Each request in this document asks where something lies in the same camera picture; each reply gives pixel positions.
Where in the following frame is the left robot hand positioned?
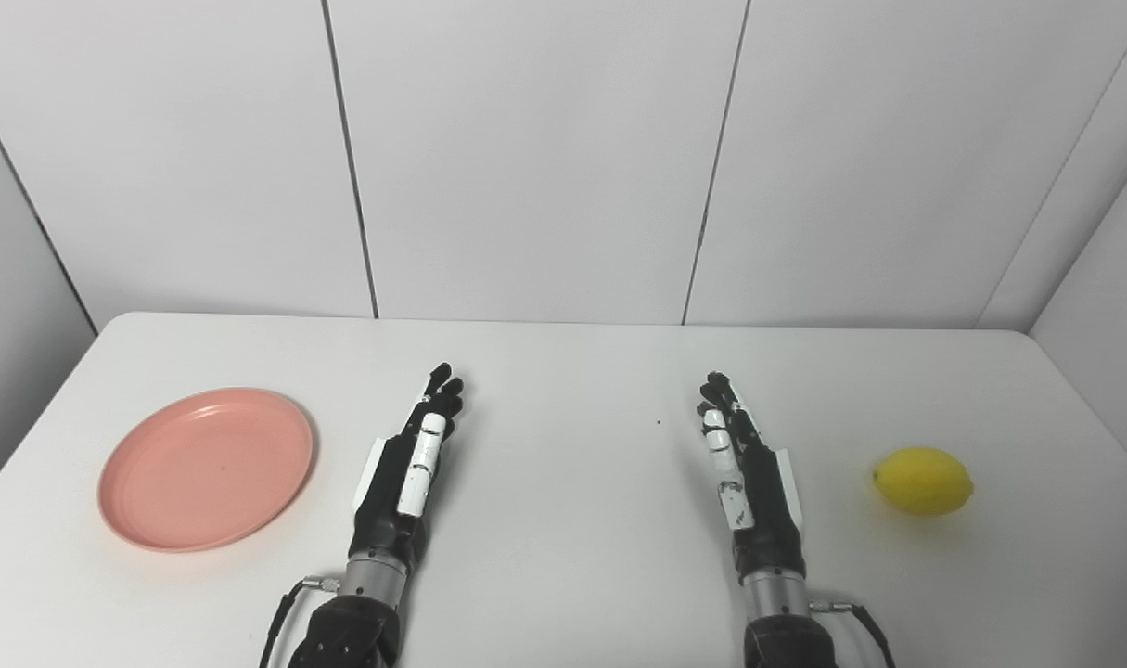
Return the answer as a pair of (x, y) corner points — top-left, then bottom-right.
(347, 363), (465, 567)

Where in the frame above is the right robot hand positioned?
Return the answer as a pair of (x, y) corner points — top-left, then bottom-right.
(698, 372), (807, 586)

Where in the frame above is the yellow lemon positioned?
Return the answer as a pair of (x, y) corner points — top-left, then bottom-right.
(873, 447), (975, 517)

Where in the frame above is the pink round plate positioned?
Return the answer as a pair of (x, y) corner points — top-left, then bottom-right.
(97, 388), (314, 554)

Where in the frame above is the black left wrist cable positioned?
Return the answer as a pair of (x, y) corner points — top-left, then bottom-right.
(259, 576), (341, 668)

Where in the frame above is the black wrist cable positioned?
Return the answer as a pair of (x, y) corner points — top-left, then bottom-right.
(259, 576), (341, 668)
(809, 600), (896, 668)

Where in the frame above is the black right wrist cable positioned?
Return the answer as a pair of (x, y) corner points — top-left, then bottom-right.
(809, 600), (896, 668)

